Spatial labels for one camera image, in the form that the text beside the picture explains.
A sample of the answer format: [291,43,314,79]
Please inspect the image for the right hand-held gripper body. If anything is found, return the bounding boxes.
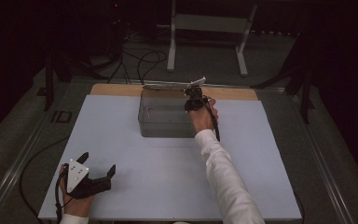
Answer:
[184,77,207,113]

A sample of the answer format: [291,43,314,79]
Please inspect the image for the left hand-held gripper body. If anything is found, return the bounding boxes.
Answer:
[62,159,113,201]

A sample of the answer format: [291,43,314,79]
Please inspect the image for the smoky transparent box lid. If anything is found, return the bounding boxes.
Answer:
[142,81,197,91]

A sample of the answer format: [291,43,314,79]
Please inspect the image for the smoky transparent plastic box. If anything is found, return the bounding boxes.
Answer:
[137,88,200,139]

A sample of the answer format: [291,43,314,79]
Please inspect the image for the person's right hand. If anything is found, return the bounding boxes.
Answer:
[187,98,219,133]

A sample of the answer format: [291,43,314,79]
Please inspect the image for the person's left hand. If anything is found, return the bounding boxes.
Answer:
[58,163,96,217]

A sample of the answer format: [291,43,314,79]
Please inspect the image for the white table cover sheet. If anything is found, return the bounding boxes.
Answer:
[37,94,302,222]

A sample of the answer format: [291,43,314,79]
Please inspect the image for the wooden table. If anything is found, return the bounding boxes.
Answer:
[89,83,259,101]

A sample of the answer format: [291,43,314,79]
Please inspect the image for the white metal stand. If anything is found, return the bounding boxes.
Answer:
[166,0,258,77]

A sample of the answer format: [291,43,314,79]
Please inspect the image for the dark metal stand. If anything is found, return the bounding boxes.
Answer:
[36,46,108,112]
[251,29,317,125]

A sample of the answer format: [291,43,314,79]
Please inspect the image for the right hand-held gripper black cable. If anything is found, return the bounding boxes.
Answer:
[202,95,221,143]

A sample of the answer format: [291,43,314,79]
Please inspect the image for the hand-held gripper black cable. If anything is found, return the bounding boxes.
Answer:
[19,135,73,224]
[202,95,221,143]

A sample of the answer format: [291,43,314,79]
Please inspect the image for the left hand-held gripper black cable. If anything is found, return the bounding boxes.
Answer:
[19,135,73,224]

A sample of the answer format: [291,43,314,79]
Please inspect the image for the black floor cables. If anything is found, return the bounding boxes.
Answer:
[106,29,169,86]

